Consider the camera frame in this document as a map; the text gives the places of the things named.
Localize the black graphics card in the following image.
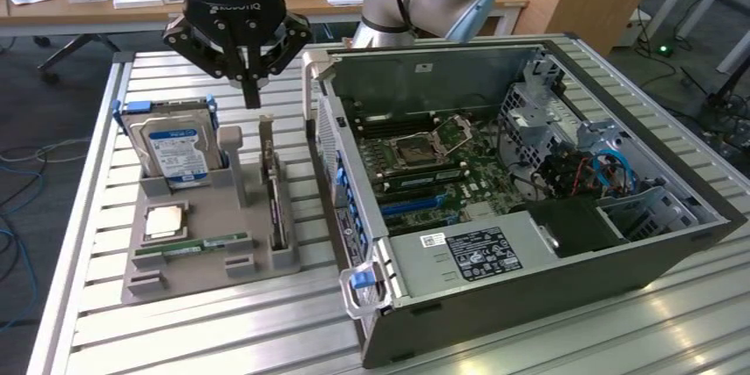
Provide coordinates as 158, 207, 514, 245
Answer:
257, 113, 291, 254

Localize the flat white box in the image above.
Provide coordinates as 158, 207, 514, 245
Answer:
111, 0, 166, 11

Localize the black office chair base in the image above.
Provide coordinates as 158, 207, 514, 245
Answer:
34, 32, 128, 85

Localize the hard disk in blue caddy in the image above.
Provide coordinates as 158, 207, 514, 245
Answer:
111, 94, 222, 192

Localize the CPU socket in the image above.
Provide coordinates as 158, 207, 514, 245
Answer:
389, 132, 447, 166

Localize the labelled green RAM stick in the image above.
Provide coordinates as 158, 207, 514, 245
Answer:
383, 167, 469, 191

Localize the silver CPU chip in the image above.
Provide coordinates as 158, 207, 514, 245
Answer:
144, 206, 187, 239

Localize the blue expansion slot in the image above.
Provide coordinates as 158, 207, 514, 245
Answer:
379, 196, 450, 218

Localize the silver perforated disk bay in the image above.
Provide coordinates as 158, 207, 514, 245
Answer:
497, 52, 587, 174

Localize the green motherboard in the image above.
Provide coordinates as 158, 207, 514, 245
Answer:
350, 100, 533, 238

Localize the wooden cabinet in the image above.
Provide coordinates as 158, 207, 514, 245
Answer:
486, 0, 673, 56

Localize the grey parts rack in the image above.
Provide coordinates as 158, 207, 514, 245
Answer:
120, 126, 305, 306

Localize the grey power supply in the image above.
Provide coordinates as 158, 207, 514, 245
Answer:
386, 211, 559, 299

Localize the silver slanted disk bay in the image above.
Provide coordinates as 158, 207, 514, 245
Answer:
595, 184, 702, 242

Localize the open dark PC case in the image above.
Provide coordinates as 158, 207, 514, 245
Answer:
301, 35, 750, 370

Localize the grey floor cable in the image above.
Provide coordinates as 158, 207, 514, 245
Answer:
0, 137, 90, 165

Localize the red wire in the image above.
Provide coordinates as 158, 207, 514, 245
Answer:
575, 154, 594, 195

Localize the blue floor cable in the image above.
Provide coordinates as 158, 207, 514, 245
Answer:
0, 162, 47, 333

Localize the blue data wire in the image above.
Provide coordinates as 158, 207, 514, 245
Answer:
587, 150, 641, 198

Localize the white desk frame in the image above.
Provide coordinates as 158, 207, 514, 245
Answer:
637, 0, 750, 74

